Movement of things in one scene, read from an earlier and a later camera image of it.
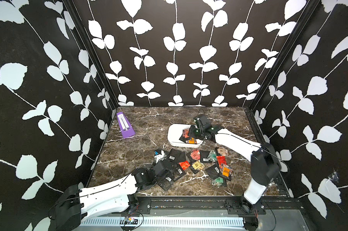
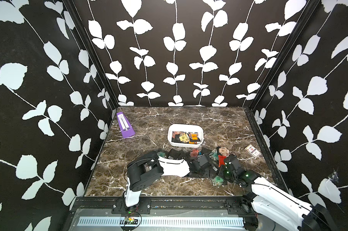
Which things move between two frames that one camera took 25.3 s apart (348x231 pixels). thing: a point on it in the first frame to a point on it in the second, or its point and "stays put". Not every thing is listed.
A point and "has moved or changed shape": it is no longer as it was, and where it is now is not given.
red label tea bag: x=185 y=133 to x=174 y=133
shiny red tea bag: x=221 y=160 stays put
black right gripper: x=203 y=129 to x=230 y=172
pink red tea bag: x=195 y=154 stays put
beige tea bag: x=222 y=151 stays put
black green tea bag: x=219 y=181 stays put
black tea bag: x=183 y=139 to x=177 y=139
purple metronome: x=125 y=127 stays put
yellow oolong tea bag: x=198 y=165 has moved or changed shape
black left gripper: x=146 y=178 to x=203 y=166
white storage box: x=174 y=133 stays put
